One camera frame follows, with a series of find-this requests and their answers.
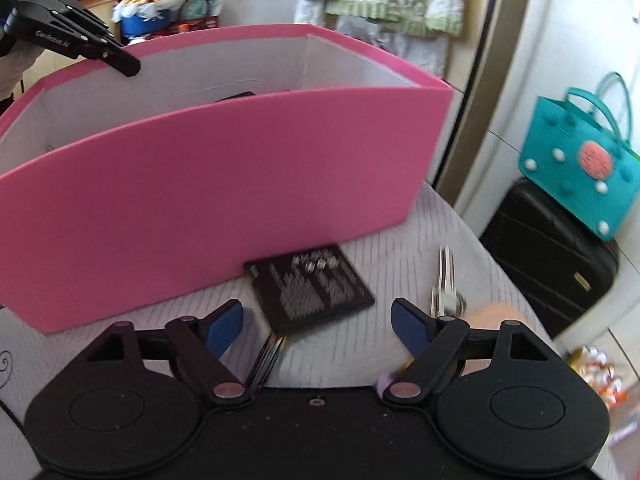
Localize pink cardboard box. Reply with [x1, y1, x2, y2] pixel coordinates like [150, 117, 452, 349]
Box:
[0, 23, 454, 335]

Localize white patterned tablecloth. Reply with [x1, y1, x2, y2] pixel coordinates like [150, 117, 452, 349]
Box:
[0, 180, 621, 480]

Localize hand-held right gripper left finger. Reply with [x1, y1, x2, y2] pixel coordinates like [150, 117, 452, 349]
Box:
[87, 299, 253, 406]

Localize black suitcase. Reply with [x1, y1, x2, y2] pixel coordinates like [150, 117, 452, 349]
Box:
[479, 177, 620, 339]

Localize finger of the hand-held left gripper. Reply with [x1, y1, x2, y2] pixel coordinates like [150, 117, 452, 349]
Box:
[45, 0, 142, 78]

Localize metal keys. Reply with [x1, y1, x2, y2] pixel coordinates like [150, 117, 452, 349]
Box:
[431, 245, 468, 320]

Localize white wardrobe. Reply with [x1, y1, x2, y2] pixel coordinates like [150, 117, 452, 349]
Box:
[440, 0, 640, 241]

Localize teal felt handbag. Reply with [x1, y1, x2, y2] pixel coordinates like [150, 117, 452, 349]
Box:
[518, 71, 640, 242]

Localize white fleece pajama pants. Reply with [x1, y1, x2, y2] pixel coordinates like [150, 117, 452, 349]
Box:
[295, 0, 448, 78]

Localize dark striped flat object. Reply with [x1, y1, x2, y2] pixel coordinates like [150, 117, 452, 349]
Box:
[247, 332, 287, 393]

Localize black battery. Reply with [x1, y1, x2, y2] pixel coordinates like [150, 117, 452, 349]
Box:
[243, 244, 376, 336]

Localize flower bouquet basket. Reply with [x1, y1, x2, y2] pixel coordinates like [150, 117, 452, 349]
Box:
[111, 0, 221, 41]

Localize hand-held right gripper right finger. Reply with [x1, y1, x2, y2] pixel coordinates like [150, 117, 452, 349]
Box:
[382, 297, 551, 403]

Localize orange snack packets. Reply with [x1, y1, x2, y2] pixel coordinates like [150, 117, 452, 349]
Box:
[570, 345, 628, 411]

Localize pink round compact case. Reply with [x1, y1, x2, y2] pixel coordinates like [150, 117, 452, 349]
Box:
[462, 301, 531, 376]

